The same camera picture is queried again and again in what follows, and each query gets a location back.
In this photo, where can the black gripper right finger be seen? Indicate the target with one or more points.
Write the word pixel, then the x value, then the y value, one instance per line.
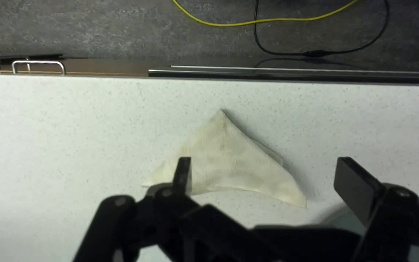
pixel 359 189

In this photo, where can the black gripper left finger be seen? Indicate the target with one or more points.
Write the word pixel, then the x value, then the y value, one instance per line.
pixel 182 175

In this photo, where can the beige cloth towel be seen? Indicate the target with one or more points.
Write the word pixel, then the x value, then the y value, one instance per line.
pixel 228 160

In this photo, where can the black dishwasher front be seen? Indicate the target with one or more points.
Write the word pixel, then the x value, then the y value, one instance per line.
pixel 291 73

